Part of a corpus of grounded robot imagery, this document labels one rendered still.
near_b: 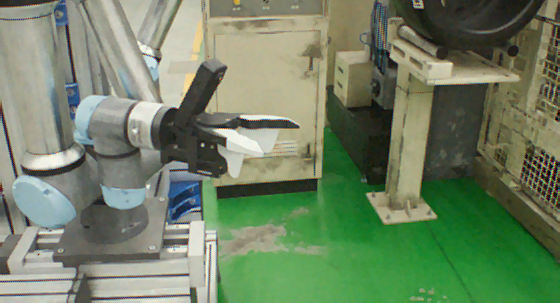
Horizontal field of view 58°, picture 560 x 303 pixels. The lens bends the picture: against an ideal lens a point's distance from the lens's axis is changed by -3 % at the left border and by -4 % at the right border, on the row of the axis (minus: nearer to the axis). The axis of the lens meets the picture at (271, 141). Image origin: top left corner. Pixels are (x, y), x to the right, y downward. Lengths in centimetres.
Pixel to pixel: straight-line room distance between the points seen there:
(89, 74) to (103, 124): 42
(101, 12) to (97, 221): 43
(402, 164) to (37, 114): 182
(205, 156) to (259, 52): 160
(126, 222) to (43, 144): 28
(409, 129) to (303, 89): 52
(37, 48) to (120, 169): 24
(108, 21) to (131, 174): 27
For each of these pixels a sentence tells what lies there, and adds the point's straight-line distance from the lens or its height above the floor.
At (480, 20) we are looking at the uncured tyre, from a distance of 220.
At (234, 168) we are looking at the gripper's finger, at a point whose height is 103.
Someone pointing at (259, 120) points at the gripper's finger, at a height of 106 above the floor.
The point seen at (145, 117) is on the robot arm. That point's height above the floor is 107.
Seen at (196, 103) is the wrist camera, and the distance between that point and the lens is 77.
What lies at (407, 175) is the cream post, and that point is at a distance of 248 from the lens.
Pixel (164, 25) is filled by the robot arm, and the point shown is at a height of 103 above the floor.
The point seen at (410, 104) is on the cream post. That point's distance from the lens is 232.
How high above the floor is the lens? 137
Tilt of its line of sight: 25 degrees down
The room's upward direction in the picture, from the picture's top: straight up
